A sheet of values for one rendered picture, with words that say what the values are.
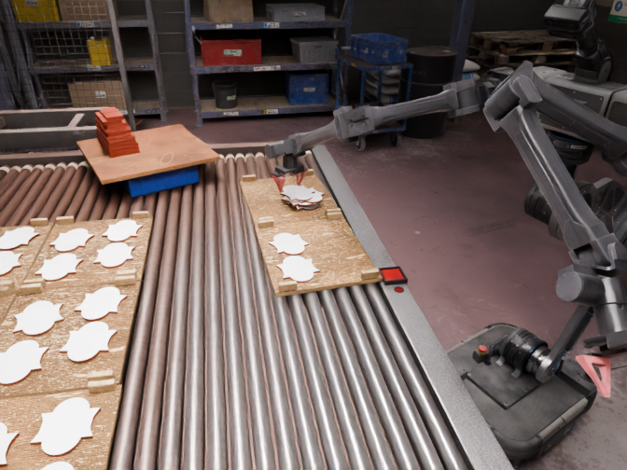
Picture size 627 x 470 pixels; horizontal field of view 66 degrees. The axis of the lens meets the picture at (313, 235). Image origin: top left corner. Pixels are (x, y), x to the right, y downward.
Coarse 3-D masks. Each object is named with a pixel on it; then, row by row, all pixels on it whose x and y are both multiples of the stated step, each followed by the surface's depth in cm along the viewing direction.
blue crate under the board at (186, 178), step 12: (180, 168) 206; (192, 168) 210; (132, 180) 197; (144, 180) 200; (156, 180) 203; (168, 180) 206; (180, 180) 209; (192, 180) 212; (132, 192) 200; (144, 192) 202
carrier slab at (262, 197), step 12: (264, 180) 215; (288, 180) 215; (312, 180) 216; (252, 192) 204; (264, 192) 204; (276, 192) 204; (324, 192) 205; (252, 204) 195; (264, 204) 195; (276, 204) 195; (324, 204) 196; (252, 216) 186; (264, 216) 186; (276, 216) 186; (288, 216) 187; (300, 216) 187; (312, 216) 187; (324, 216) 187
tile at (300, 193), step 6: (288, 186) 199; (294, 186) 199; (300, 186) 199; (282, 192) 193; (288, 192) 193; (294, 192) 194; (300, 192) 194; (306, 192) 194; (312, 192) 194; (294, 198) 189; (300, 198) 189; (306, 198) 190; (312, 198) 191
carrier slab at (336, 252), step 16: (288, 224) 182; (304, 224) 182; (320, 224) 182; (336, 224) 182; (272, 240) 172; (304, 240) 172; (320, 240) 172; (336, 240) 173; (352, 240) 173; (272, 256) 163; (304, 256) 163; (320, 256) 163; (336, 256) 163; (352, 256) 164; (368, 256) 164; (272, 272) 155; (320, 272) 155; (336, 272) 156; (352, 272) 156; (304, 288) 148; (320, 288) 149
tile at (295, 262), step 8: (288, 256) 161; (296, 256) 162; (288, 264) 158; (296, 264) 158; (304, 264) 158; (312, 264) 158; (288, 272) 154; (296, 272) 154; (304, 272) 154; (312, 272) 154; (296, 280) 150; (304, 280) 150
